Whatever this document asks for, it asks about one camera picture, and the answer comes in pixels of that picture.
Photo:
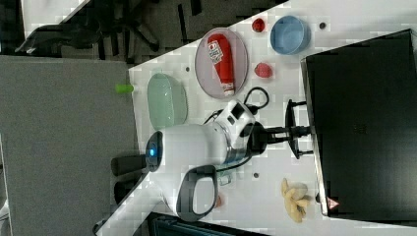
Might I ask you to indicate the blue bowl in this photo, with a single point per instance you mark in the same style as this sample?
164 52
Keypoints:
289 35

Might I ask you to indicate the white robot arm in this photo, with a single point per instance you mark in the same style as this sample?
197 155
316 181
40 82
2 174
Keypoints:
183 163

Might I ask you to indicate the green cylinder on table edge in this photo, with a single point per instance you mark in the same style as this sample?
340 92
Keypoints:
124 88

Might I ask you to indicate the grey round plate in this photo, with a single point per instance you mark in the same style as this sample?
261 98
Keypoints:
205 72

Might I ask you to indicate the red plush ketchup bottle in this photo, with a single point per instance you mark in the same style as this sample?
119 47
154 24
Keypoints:
220 54

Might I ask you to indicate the green small pot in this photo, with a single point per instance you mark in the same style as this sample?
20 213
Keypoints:
229 173

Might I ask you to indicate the yellow plush banana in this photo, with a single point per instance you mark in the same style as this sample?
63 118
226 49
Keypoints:
295 202

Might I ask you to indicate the black office chair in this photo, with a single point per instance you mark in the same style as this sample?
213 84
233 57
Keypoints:
81 23

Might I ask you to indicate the orange toy fruit slice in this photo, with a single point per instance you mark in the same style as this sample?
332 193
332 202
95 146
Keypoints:
218 201

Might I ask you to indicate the green perforated colander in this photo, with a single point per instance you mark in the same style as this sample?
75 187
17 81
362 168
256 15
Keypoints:
167 101

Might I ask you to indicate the black toaster oven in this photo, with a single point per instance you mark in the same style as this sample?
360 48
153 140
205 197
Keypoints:
361 105

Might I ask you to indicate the small red toy fruit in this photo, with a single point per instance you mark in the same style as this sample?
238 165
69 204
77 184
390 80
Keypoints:
258 25

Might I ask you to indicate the red toy strawberry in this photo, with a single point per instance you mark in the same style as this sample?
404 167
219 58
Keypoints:
263 70

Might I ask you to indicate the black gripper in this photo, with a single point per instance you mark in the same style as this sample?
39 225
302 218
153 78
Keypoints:
261 137

